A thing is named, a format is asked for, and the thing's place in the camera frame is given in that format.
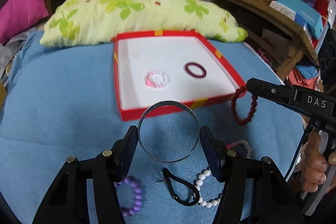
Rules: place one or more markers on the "green clover pattern pillow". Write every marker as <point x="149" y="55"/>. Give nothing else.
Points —
<point x="91" y="22"/>

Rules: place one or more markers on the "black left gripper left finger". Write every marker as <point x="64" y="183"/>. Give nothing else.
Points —
<point x="66" y="199"/>

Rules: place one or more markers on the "blue fashion box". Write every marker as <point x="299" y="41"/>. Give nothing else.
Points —
<point x="310" y="15"/>

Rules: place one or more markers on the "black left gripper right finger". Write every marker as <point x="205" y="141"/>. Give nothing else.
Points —
<point x="272" y="199"/>

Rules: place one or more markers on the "right hand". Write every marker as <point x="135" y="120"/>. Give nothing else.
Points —
<point x="313" y="165"/>

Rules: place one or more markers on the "silver metal bangle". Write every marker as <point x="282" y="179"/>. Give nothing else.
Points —
<point x="168" y="131"/>

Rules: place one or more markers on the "red jewelry box tray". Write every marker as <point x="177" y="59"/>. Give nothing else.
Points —
<point x="183" y="66"/>

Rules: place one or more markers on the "blue blanket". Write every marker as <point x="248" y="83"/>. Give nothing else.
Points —
<point x="61" y="102"/>

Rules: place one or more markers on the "grey bed sheet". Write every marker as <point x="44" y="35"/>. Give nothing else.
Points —
<point x="9" y="52"/>

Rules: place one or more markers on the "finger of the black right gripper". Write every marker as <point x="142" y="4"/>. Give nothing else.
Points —
<point x="280" y="94"/>

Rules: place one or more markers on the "magenta pillow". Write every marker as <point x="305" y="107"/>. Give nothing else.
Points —
<point x="20" y="15"/>

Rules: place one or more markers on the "wooden shelf table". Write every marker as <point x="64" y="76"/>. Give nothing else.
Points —
<point x="255" y="16"/>

